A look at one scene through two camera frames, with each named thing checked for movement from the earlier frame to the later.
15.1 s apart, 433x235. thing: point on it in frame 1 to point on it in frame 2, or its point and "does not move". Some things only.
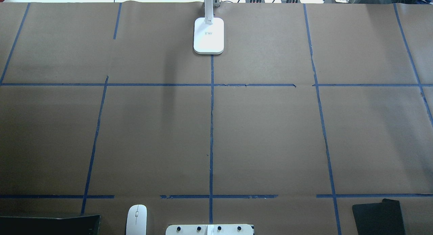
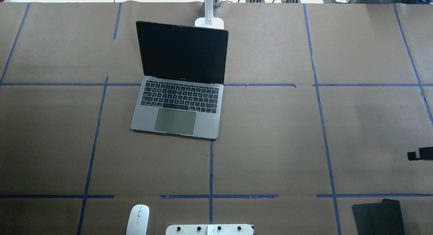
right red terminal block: [284, 1] does not move
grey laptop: [89, 225] to [183, 69]
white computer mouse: [136, 222] does not move
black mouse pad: [383, 218] does not move
